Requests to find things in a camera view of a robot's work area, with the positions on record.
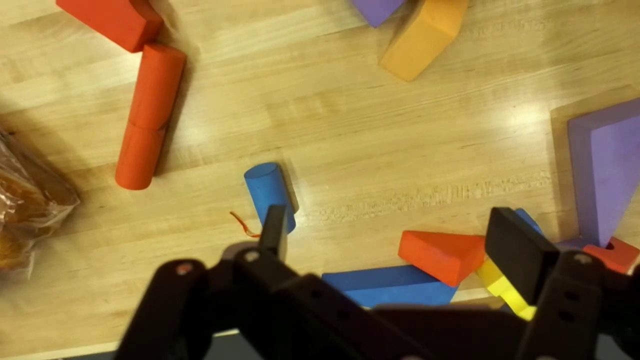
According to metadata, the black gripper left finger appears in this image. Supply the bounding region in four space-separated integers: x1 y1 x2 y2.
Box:
117 205 429 360

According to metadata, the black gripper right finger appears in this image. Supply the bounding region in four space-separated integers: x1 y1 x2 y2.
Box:
484 207 640 360

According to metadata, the blue foam cylinder block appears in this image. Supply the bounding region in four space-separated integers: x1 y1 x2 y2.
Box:
242 160 301 236

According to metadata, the small red foam block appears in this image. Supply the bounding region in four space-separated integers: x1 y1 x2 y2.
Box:
583 236 640 279

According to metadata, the yellow foam block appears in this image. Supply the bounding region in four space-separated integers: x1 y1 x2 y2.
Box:
472 255 541 323

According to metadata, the large purple foam block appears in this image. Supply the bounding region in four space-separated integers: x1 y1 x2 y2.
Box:
566 96 640 251

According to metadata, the red foam triangle block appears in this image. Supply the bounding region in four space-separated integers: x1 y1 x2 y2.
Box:
396 228 490 290

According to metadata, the blue foam flat block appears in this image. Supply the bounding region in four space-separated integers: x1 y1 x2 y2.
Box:
321 264 460 311

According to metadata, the red foam cylinder block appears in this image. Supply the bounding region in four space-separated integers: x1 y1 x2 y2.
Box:
114 42 189 192

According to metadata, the red foam L-shaped block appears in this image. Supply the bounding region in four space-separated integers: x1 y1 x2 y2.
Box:
55 0 167 54

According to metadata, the orange foam block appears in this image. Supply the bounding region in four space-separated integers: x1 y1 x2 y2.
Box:
380 0 471 85

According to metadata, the small purple foam block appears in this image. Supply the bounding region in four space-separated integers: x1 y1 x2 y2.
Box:
351 0 411 31

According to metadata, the small orange rubber band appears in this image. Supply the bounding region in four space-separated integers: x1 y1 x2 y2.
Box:
228 210 263 241

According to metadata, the bagged bread loaf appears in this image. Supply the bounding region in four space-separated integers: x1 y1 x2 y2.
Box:
0 128 84 280

